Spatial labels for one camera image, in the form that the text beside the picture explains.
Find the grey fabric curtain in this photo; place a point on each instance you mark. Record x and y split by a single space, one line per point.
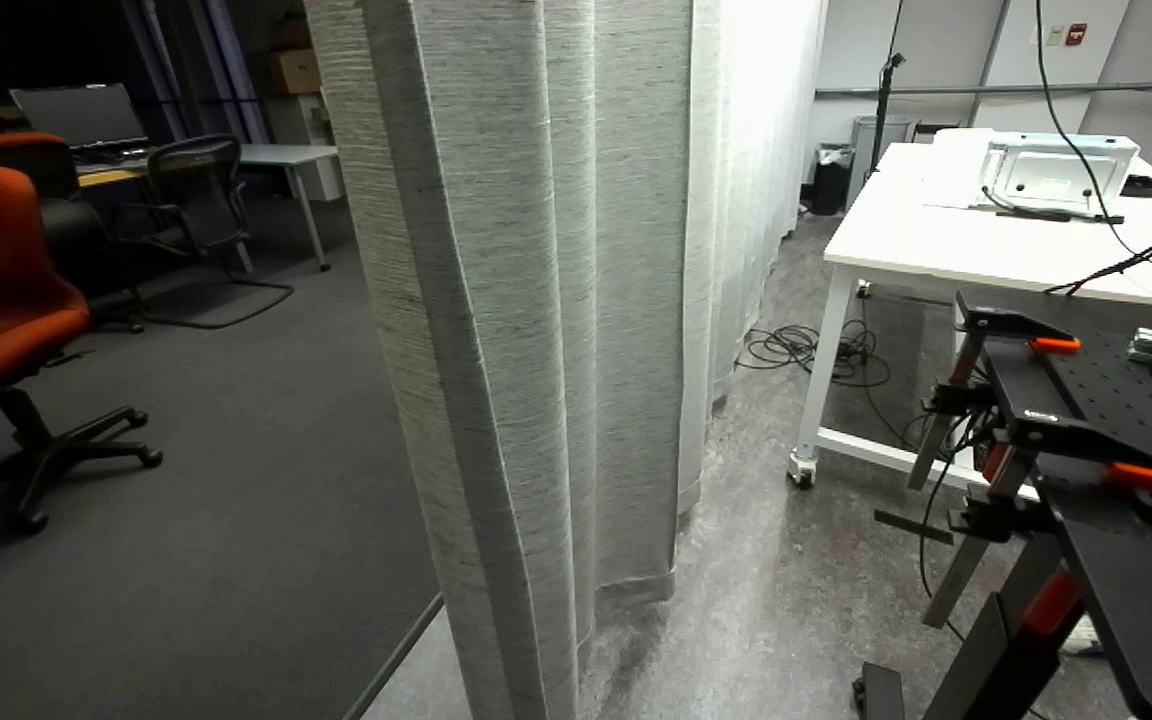
520 334

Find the white box device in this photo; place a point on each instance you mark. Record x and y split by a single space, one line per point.
1059 169

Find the large white table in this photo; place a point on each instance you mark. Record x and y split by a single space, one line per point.
937 227

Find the black tripod pole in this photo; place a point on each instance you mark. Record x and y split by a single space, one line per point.
884 94

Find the grey upright box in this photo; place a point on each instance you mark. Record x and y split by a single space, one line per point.
864 154

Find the black bag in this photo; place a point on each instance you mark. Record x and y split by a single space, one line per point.
828 181

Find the brown cardboard box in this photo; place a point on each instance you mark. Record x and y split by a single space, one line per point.
297 73

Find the small white table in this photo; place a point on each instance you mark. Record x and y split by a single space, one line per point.
285 154

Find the black mesh chair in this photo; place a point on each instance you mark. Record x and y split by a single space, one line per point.
198 186

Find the dark blue drapes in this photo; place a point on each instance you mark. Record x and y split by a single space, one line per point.
191 65

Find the black laptop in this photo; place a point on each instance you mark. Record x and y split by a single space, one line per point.
77 116

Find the red wall sign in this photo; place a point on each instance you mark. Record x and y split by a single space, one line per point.
1073 33

